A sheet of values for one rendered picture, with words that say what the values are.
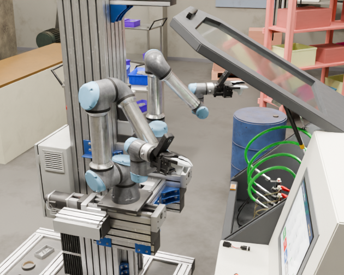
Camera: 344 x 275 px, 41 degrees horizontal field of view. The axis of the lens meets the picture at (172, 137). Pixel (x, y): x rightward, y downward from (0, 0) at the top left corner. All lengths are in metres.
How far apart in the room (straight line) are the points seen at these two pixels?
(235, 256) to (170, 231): 1.96
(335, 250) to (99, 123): 1.20
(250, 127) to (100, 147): 2.34
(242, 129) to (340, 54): 2.91
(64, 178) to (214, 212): 1.97
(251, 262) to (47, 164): 1.26
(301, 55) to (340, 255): 5.19
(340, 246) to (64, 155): 1.66
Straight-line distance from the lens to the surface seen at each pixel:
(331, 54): 6.80
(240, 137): 4.37
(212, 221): 4.15
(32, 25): 11.89
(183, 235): 3.95
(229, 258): 2.07
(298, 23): 6.26
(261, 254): 2.12
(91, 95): 2.03
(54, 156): 2.62
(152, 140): 2.08
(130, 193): 2.34
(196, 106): 2.70
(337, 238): 1.33
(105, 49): 2.32
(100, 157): 2.17
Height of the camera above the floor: 2.21
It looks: 22 degrees down
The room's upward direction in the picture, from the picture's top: straight up
